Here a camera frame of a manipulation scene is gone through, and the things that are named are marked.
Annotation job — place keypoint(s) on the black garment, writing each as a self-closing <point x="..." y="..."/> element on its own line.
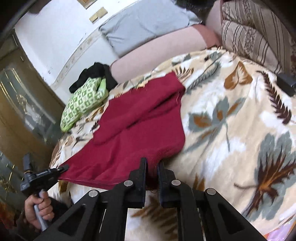
<point x="97" y="70"/>

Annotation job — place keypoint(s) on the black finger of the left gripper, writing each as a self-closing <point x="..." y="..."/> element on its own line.
<point x="60" y="170"/>

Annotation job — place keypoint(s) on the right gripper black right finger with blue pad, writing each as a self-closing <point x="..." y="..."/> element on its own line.
<point x="202" y="215"/>

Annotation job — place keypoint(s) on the grey pillow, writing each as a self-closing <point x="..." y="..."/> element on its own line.
<point x="144" y="21"/>

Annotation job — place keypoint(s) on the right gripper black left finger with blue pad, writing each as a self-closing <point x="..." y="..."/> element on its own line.
<point x="101" y="215"/>

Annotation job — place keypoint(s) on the beige striped quilt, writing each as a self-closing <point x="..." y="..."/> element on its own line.
<point x="251" y="30"/>

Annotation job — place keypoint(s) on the wooden glass cabinet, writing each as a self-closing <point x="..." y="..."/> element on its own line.
<point x="30" y="119"/>

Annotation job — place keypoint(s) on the small black device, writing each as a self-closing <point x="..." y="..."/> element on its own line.
<point x="286" y="83"/>

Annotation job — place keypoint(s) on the dark red knit sweater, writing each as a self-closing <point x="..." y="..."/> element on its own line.
<point x="142" y="123"/>

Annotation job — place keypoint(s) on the person's left hand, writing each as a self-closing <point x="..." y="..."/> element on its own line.
<point x="37" y="208"/>

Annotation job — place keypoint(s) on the beige floral fleece blanket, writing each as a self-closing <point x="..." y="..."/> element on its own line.
<point x="240" y="135"/>

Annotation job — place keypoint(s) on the pink quilted bolster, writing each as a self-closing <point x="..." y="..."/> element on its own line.
<point x="148" y="56"/>

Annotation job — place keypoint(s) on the green patterned garment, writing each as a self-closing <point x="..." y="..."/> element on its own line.
<point x="90" y="95"/>

